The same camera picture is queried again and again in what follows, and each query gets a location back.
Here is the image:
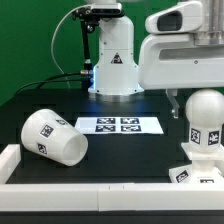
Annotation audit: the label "black camera on stand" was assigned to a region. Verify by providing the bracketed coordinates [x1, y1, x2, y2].
[72, 1, 124, 75]

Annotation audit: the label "white fence rail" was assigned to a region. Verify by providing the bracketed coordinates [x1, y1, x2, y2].
[0, 144, 21, 184]
[0, 183, 224, 211]

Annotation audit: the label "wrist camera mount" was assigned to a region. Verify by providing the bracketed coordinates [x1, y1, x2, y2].
[145, 1, 203, 35]

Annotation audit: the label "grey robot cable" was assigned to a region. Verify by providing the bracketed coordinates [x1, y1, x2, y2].
[50, 4, 88, 89]

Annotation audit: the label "white lamp base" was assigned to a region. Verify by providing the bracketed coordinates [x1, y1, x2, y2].
[169, 143, 224, 184]

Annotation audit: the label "black table cables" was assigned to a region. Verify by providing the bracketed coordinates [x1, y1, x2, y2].
[14, 69, 91, 96]

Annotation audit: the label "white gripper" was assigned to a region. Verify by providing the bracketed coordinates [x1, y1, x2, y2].
[138, 34, 224, 118]

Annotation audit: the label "white lamp shade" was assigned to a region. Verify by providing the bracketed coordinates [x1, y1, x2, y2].
[21, 109, 88, 166]

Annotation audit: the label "white left fence rail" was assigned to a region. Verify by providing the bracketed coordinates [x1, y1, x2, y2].
[0, 144, 21, 184]

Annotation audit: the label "white front fence rail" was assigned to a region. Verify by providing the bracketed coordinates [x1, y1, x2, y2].
[0, 183, 224, 211]

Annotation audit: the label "white marker sheet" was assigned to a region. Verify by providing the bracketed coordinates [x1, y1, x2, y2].
[75, 117, 163, 134]

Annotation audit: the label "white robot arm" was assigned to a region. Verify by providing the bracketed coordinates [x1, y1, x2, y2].
[86, 0, 224, 116]

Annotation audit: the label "white lamp bulb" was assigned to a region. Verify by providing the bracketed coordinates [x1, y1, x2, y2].
[185, 89, 224, 153]

